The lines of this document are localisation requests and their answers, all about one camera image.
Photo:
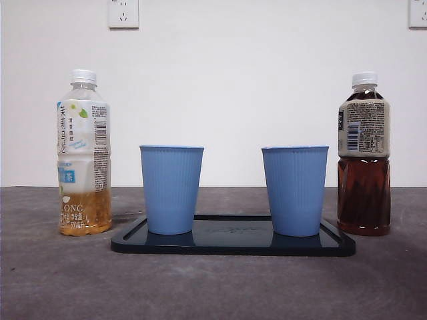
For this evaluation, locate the dark tea bottle beige label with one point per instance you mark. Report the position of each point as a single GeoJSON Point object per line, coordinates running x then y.
{"type": "Point", "coordinates": [363, 193]}

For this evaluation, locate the white wall socket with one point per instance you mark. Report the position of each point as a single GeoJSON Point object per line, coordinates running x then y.
{"type": "Point", "coordinates": [123, 13]}
{"type": "Point", "coordinates": [418, 13]}

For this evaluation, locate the dark blue rectangular tray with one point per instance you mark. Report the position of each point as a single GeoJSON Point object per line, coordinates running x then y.
{"type": "Point", "coordinates": [230, 241]}

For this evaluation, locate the jasmine tea bottle white label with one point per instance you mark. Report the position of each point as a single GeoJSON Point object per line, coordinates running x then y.
{"type": "Point", "coordinates": [83, 140]}

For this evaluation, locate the blue ribbed plastic cup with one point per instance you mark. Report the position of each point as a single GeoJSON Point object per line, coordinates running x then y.
{"type": "Point", "coordinates": [171, 190]}
{"type": "Point", "coordinates": [295, 190]}

